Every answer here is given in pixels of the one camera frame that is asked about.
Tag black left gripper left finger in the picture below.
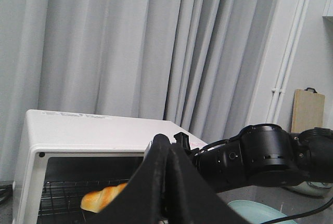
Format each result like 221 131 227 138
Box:
87 134 171 223

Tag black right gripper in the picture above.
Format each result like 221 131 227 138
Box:
174 132 241 192

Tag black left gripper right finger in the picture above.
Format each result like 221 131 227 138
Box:
165 144 247 224

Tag golden bread roll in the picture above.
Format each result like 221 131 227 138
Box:
80 182 127 213

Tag white Toshiba toaster oven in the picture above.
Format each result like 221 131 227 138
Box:
12 109 209 224

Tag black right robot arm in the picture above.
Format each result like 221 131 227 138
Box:
174 124 332 193

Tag mint green plate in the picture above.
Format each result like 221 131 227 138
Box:
227 200 286 223

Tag white green pot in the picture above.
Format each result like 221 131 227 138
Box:
282 181 332 198

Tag wooden cutting board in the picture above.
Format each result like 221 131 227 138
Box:
291 89 325 133

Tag grey-white curtain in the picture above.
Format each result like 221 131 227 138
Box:
1 0 276 180

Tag wire oven rack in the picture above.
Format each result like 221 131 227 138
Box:
37 179 128 224

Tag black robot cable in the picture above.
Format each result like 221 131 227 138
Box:
257 197 333 224

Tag white wall pipes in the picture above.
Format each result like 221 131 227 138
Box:
266 0 310 124

